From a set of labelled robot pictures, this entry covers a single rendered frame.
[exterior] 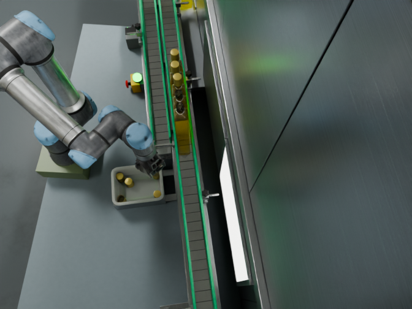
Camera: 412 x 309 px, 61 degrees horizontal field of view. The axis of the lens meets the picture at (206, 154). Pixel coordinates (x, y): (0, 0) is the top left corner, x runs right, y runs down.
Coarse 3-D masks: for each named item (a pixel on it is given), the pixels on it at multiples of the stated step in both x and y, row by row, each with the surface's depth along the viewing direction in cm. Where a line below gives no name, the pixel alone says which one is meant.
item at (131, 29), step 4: (128, 28) 183; (132, 28) 183; (128, 36) 181; (132, 36) 181; (136, 36) 182; (128, 40) 182; (132, 40) 182; (136, 40) 182; (128, 44) 184; (132, 44) 185; (136, 44) 185; (128, 48) 188; (132, 48) 188
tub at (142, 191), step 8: (120, 168) 154; (128, 168) 155; (112, 176) 153; (128, 176) 161; (136, 176) 161; (144, 176) 161; (152, 176) 161; (160, 176) 154; (112, 184) 152; (120, 184) 159; (136, 184) 159; (144, 184) 159; (152, 184) 159; (160, 184) 158; (112, 192) 150; (120, 192) 158; (128, 192) 158; (136, 192) 158; (144, 192) 158; (152, 192) 158; (112, 200) 149; (128, 200) 156; (136, 200) 149; (144, 200) 149; (152, 200) 150
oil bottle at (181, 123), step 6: (174, 114) 138; (186, 114) 137; (174, 120) 139; (180, 120) 138; (186, 120) 139; (180, 126) 143; (186, 126) 144; (180, 132) 149; (186, 132) 149; (180, 138) 154; (186, 138) 155
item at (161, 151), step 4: (156, 148) 154; (160, 148) 154; (164, 148) 154; (168, 148) 154; (160, 152) 153; (164, 152) 153; (168, 152) 153; (160, 156) 155; (164, 156) 156; (168, 156) 156
